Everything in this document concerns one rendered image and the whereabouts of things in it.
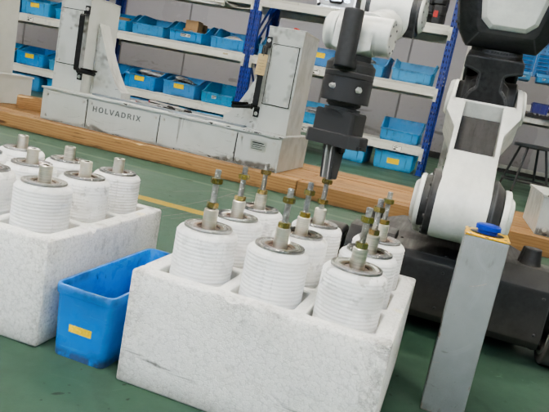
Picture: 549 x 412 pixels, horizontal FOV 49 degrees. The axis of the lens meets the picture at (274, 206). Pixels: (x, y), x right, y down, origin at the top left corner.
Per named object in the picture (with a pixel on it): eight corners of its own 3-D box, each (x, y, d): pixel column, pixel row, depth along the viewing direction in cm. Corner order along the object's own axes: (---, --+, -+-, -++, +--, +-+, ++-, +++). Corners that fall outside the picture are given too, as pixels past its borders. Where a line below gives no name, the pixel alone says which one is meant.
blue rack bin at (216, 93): (217, 103, 646) (220, 83, 642) (250, 109, 635) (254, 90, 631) (198, 100, 599) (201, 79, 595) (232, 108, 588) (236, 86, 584)
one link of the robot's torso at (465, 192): (407, 244, 129) (446, 106, 156) (492, 266, 124) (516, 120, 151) (416, 198, 117) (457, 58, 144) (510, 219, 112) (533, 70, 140)
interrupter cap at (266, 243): (243, 242, 89) (245, 237, 89) (278, 239, 95) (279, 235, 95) (279, 258, 84) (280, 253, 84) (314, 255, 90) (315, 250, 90)
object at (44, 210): (27, 270, 111) (38, 174, 107) (72, 283, 108) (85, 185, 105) (-12, 282, 102) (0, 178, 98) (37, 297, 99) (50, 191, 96)
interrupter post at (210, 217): (215, 228, 94) (219, 208, 94) (216, 232, 92) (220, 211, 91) (199, 226, 94) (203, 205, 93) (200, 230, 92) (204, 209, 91)
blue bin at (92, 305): (140, 302, 125) (149, 247, 122) (188, 317, 122) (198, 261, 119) (44, 352, 96) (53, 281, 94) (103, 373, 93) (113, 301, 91)
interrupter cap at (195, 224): (229, 226, 97) (230, 222, 97) (234, 239, 90) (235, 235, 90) (183, 220, 96) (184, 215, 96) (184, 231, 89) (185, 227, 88)
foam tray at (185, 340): (216, 308, 129) (230, 228, 126) (395, 364, 118) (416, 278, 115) (114, 379, 92) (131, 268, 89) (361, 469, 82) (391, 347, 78)
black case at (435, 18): (405, 26, 571) (409, 8, 567) (442, 32, 562) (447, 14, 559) (403, 19, 530) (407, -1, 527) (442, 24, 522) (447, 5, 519)
